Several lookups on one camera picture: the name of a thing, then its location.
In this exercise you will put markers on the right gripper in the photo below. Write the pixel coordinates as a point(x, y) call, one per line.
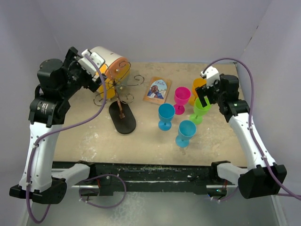
point(200, 91)

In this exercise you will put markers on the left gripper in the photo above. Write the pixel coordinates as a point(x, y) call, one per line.
point(71, 62)

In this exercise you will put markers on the green wine glass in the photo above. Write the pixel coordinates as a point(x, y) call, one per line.
point(199, 111)

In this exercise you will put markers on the orange wine glass front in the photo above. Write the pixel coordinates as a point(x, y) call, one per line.
point(110, 90)

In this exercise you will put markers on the orange wine glass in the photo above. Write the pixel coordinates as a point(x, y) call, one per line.
point(110, 90)
point(199, 82)

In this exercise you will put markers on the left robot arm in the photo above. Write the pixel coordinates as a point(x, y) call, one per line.
point(59, 80)

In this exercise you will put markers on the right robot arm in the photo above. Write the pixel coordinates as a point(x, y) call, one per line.
point(259, 178)

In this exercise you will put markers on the orange wine glass back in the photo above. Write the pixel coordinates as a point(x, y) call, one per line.
point(199, 82)

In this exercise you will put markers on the pink wine glass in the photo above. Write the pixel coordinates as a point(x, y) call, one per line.
point(181, 97)

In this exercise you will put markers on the blue wine glass left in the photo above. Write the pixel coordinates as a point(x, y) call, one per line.
point(166, 113)

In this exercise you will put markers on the blue wine glass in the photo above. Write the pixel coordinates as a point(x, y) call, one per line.
point(166, 113)
point(187, 129)

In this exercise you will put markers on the blue wine glass front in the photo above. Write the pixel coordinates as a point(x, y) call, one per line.
point(187, 129)

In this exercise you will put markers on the metal wine glass rack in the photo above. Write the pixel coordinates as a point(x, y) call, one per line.
point(119, 110)

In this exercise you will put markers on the orange picture book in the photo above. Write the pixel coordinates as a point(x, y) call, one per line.
point(157, 90)

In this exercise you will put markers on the white cylinder container orange lid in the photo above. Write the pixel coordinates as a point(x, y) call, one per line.
point(116, 66)

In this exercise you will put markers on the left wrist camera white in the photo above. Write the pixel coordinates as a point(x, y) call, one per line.
point(91, 62)

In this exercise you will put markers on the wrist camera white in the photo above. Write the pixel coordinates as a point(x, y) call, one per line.
point(91, 62)
point(211, 75)

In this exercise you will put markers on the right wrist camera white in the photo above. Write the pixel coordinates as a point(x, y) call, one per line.
point(211, 75)

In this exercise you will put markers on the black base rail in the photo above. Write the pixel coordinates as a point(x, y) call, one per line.
point(119, 177)

